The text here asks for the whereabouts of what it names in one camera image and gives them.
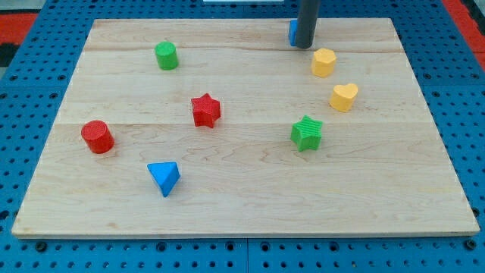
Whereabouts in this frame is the red cylinder block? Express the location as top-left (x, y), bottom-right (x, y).
top-left (81, 120), bottom-right (114, 154)

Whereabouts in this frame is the wooden board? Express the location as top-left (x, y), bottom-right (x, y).
top-left (11, 18), bottom-right (480, 239)

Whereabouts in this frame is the red star block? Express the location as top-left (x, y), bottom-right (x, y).
top-left (191, 93), bottom-right (221, 128)

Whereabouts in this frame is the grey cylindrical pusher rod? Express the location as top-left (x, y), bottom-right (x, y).
top-left (295, 0), bottom-right (321, 49)

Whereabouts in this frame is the yellow hexagon block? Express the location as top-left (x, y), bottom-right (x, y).
top-left (311, 48), bottom-right (337, 77)

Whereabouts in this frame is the green star block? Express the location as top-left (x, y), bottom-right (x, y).
top-left (290, 115), bottom-right (324, 152)

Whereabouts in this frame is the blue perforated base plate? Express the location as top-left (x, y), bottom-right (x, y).
top-left (1, 1), bottom-right (484, 272)

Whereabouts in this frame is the blue triangle block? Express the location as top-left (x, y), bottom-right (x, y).
top-left (147, 162), bottom-right (180, 197)

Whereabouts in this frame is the yellow heart block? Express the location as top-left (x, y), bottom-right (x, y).
top-left (329, 83), bottom-right (358, 112)

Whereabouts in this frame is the blue cube block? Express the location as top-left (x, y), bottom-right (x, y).
top-left (288, 19), bottom-right (298, 47)

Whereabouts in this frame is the green cylinder block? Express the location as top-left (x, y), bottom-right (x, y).
top-left (155, 41), bottom-right (179, 71)

